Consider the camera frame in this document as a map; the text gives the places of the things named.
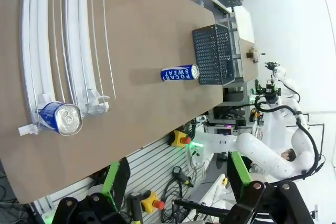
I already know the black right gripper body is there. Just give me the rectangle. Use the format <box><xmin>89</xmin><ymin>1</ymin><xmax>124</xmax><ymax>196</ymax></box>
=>
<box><xmin>261</xmin><ymin>83</ymin><xmax>282</xmax><ymax>104</ymax></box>

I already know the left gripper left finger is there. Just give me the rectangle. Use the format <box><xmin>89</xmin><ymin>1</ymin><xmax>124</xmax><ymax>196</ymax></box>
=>
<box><xmin>52</xmin><ymin>157</ymin><xmax>131</xmax><ymax>224</ymax></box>

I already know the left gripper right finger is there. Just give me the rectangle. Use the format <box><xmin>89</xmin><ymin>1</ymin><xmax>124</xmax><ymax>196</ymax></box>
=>
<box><xmin>227</xmin><ymin>151</ymin><xmax>313</xmax><ymax>224</ymax></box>

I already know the blue Pocari Sweat can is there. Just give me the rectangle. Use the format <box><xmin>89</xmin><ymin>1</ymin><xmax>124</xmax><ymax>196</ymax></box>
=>
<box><xmin>160</xmin><ymin>64</ymin><xmax>201</xmax><ymax>82</ymax></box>
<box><xmin>38</xmin><ymin>102</ymin><xmax>83</xmax><ymax>137</ymax></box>

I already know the white can dispenser rack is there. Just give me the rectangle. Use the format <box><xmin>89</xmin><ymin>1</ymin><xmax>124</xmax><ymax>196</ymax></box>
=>
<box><xmin>17</xmin><ymin>0</ymin><xmax>117</xmax><ymax>137</ymax></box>

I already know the yellow emergency stop button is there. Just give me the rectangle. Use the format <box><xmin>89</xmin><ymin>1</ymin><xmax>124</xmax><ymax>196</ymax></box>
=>
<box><xmin>170</xmin><ymin>130</ymin><xmax>193</xmax><ymax>148</ymax></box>
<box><xmin>140</xmin><ymin>190</ymin><xmax>166</xmax><ymax>215</ymax></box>

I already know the dark-haired seated person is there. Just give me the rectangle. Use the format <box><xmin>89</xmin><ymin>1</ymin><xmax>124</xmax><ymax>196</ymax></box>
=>
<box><xmin>281</xmin><ymin>148</ymin><xmax>298</xmax><ymax>162</ymax></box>

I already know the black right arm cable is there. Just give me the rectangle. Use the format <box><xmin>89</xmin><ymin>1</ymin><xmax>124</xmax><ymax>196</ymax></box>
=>
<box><xmin>254</xmin><ymin>102</ymin><xmax>327</xmax><ymax>183</ymax></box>

